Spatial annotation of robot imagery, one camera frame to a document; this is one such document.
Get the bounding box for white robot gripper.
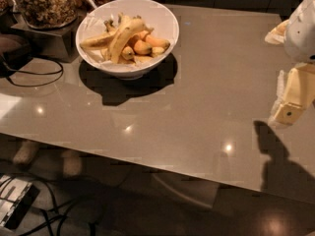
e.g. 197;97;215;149
265;0;315;127

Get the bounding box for large yellow banana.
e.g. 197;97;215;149
108;14;150;64

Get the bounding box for small orange-yellow banana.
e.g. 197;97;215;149
145;34;170;49

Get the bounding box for white ceramic bowl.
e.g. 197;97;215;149
76;0;179;80

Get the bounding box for dark square jar stand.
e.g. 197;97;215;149
11;17;82;63

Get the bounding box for glass jar of granola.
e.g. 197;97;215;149
15;0;77;30

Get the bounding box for grey electronics box on floor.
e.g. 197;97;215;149
0;174;39;229

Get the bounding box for black cable on table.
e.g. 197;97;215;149
0;54;64;88

